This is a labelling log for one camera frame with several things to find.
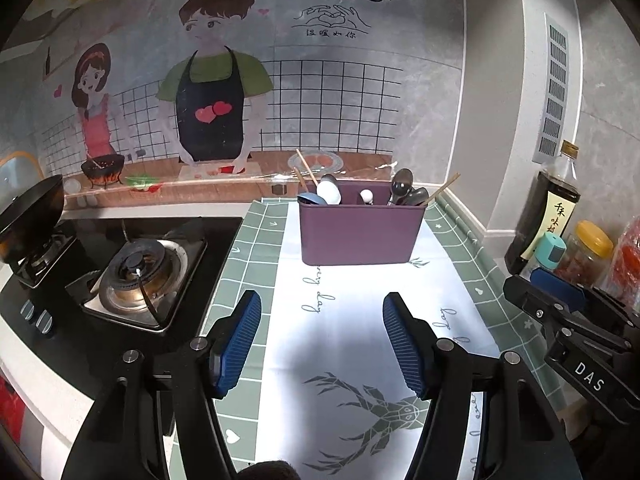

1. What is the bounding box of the red sheet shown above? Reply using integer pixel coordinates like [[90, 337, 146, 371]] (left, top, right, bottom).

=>
[[0, 375, 26, 441]]

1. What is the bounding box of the cartoon wall poster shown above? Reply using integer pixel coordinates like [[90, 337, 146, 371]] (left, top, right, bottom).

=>
[[0, 0, 466, 211]]

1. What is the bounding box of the teal-capped salt shaker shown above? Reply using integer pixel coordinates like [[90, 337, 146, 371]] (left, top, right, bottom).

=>
[[520, 232, 568, 281]]

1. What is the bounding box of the green checked mat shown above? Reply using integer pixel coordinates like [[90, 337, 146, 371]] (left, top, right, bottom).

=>
[[197, 195, 576, 480]]

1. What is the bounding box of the white spoon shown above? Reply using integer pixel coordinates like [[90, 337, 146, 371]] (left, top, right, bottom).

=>
[[316, 181, 342, 206]]

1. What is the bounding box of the grey vent grille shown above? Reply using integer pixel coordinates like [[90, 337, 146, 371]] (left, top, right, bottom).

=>
[[532, 12, 571, 165]]

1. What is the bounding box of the orange-rimmed glass lid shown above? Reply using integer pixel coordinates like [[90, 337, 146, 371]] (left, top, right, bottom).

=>
[[0, 150, 41, 196]]

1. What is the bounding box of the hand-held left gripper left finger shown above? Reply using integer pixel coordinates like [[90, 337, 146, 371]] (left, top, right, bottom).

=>
[[60, 289, 263, 480]]

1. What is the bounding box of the orange-capped plastic bottle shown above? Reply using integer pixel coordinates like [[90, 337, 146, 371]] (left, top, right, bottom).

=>
[[597, 220, 640, 311]]

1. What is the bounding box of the yellow-lidded chili jar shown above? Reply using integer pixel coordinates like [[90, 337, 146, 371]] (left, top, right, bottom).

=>
[[555, 220, 614, 288]]

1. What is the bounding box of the person's clothing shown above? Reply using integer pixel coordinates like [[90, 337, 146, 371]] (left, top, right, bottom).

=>
[[237, 460, 303, 480]]

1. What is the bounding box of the black gas stove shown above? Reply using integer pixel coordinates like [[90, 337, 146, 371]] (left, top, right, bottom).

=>
[[0, 216, 244, 361]]

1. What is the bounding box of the black frying pan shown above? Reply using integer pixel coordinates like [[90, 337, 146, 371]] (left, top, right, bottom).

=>
[[0, 174, 66, 266]]

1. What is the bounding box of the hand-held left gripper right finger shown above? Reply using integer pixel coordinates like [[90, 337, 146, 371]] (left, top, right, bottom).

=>
[[382, 291, 583, 480]]

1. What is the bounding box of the white deer-print cloth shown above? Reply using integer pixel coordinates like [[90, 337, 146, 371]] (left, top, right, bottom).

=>
[[215, 205, 501, 480]]

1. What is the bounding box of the soy sauce bottle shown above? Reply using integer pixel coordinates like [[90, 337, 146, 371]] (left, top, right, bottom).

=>
[[504, 140, 582, 276]]

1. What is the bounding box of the range hood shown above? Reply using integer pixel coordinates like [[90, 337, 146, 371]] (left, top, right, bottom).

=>
[[0, 0, 166, 56]]

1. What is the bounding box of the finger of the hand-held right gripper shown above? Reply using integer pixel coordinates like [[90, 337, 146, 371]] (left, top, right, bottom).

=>
[[502, 275, 633, 353], [529, 267, 640, 341]]

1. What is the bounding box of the purple utensil container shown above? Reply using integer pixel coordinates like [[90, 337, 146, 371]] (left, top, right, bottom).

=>
[[298, 182, 426, 267]]

